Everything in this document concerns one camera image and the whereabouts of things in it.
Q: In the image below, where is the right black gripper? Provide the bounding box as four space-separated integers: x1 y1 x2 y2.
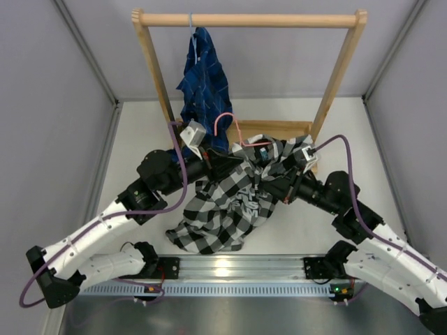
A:
260 164 340 216

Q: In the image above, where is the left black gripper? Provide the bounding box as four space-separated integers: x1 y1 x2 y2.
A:
159 138 242 196

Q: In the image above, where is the black white checkered shirt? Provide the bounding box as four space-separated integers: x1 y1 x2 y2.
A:
165 135 310 255

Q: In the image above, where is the pink wire hanger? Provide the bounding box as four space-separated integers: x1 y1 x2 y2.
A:
214 112 270 147

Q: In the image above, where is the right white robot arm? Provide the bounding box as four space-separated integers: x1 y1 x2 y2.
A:
261 171 446 334

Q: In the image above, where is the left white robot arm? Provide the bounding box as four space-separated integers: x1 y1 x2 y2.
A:
26 148 243 308

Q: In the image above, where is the blue plaid shirt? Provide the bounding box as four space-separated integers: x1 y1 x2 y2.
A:
177 27 233 152

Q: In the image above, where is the wooden clothes rack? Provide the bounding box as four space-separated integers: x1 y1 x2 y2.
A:
131 8 368 175

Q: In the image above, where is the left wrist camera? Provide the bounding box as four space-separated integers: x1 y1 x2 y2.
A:
180 120 206 159

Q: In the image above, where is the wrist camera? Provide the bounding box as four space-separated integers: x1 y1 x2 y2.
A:
301 145 318 173
180 120 206 159

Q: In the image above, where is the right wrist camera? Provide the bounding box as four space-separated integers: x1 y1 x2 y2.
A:
301 145 318 173

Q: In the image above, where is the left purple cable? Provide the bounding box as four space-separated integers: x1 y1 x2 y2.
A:
19 121 189 308

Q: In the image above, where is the purple cable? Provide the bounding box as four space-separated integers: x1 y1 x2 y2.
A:
312 134 447 280
19 121 189 308

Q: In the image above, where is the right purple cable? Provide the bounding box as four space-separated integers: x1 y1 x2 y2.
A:
312 134 447 280

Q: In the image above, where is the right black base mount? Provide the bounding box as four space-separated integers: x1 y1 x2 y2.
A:
303 257 340 285

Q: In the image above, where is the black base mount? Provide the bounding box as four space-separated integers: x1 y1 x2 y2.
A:
152 257 180 280
303 257 340 285

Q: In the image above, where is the aluminium mounting rail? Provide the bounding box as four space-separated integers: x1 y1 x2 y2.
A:
162 255 324 283

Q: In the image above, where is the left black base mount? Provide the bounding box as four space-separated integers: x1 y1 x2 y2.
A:
152 257 180 280

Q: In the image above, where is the slotted grey cable duct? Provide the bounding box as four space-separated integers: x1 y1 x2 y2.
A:
81 281 353 298

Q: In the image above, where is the light blue wire hanger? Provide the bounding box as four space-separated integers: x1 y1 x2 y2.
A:
188 12 198 64

